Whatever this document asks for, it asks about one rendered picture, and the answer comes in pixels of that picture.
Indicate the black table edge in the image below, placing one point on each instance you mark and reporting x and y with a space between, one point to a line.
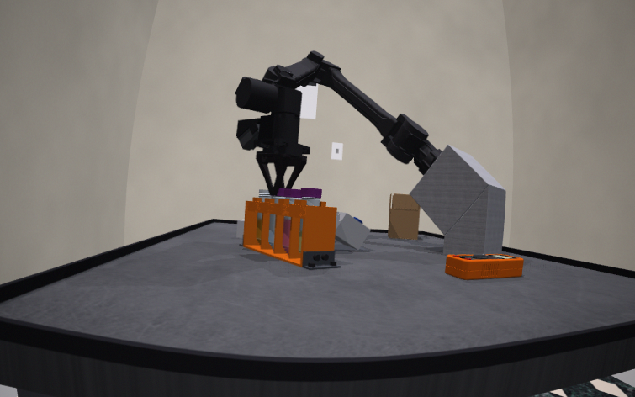
293 369

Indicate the brown cardboard box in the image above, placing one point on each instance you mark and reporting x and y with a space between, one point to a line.
403 217

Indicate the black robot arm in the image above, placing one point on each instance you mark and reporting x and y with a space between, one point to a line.
281 97

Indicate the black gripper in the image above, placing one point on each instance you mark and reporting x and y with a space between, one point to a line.
283 153

